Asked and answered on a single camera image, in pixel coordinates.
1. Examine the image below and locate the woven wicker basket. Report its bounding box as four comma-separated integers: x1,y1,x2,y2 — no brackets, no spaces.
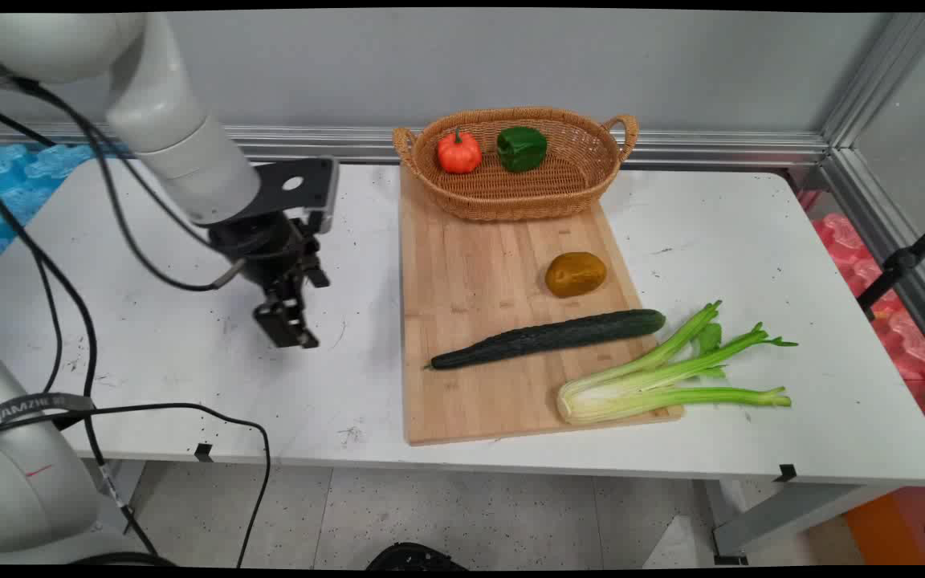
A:
392,107,640,222

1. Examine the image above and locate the black round floor object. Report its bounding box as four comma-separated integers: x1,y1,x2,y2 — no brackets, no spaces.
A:
365,542,470,572

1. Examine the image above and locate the red foam floor mat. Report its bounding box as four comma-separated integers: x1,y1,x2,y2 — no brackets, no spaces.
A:
810,212,925,452

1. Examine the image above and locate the blue foam floor mat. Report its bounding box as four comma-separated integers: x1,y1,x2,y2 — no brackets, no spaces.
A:
0,142,132,283

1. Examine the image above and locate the black grey camera mount bracket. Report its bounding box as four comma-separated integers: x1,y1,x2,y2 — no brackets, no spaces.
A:
247,157,341,235

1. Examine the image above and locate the grey metal table leg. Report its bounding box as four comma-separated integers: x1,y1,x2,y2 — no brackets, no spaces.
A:
703,479,907,565
81,458,147,523

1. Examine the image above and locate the slanted aluminium frame rail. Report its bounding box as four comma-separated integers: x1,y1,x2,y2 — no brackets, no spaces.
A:
818,146,925,374

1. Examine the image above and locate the brown potato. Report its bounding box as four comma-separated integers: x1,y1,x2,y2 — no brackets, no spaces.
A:
544,251,608,299

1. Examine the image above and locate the long aluminium frame rail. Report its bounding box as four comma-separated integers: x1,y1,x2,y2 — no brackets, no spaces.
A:
0,123,830,169

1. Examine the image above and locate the grey velcro cable strap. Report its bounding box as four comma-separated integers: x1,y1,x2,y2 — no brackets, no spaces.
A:
0,393,96,442

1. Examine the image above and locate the dark green cucumber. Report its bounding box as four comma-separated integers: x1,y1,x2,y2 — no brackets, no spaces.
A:
424,308,667,372

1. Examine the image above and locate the green bell pepper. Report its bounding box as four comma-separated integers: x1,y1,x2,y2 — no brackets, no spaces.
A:
496,126,548,173

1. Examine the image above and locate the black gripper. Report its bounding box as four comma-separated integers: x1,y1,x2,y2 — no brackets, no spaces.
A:
210,210,332,350

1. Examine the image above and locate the black tripod stand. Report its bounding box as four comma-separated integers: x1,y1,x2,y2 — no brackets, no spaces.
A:
856,206,925,322

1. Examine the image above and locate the wooden cutting board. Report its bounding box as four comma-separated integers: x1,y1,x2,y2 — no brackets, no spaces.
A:
398,165,686,447

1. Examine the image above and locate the red tomato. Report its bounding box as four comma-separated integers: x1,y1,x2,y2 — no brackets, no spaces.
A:
437,127,483,175

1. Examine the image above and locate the green celery bunch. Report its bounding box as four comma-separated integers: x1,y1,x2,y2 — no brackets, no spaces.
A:
556,300,799,426

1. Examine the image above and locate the orange floor panel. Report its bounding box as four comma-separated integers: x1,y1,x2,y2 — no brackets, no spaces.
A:
842,488,925,567

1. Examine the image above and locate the aluminium frame corner post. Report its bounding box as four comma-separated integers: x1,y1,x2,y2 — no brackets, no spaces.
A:
821,12,925,149

